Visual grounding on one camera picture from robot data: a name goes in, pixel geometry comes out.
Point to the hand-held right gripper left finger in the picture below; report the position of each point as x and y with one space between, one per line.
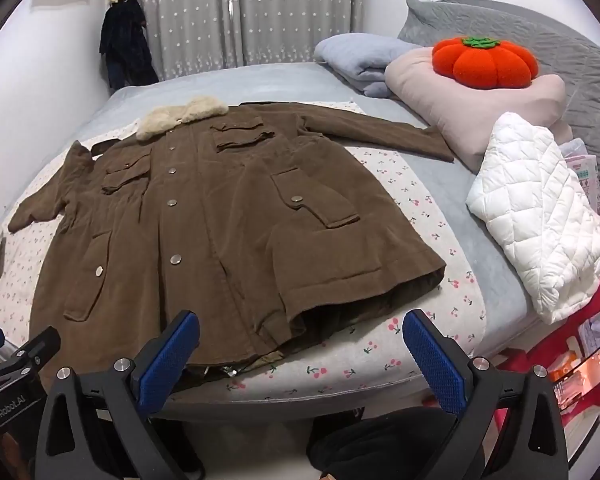
167 360

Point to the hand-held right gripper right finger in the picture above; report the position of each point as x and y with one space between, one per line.
435 365

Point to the brown coat with fur collar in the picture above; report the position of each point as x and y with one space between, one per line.
205 220

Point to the dark hanging clothes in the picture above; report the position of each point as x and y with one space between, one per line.
125 40

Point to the person's dark pants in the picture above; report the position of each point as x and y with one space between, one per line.
380 445

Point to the smartphone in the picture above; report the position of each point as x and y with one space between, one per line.
582 372

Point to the cherry print bed sheet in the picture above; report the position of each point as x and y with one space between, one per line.
425 210

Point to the white quilted jacket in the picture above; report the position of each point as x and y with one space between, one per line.
535 215

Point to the pink and white packet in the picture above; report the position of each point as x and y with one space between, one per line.
582 170

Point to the pink pillow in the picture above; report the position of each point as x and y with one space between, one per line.
460 105

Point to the orange pumpkin plush cushion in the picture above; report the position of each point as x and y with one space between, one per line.
482 60

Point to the light blue folded blanket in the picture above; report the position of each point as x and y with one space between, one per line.
360 60

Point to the grey pillow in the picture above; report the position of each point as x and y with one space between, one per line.
555 50

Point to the grey star print curtain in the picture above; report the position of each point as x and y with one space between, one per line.
240 10

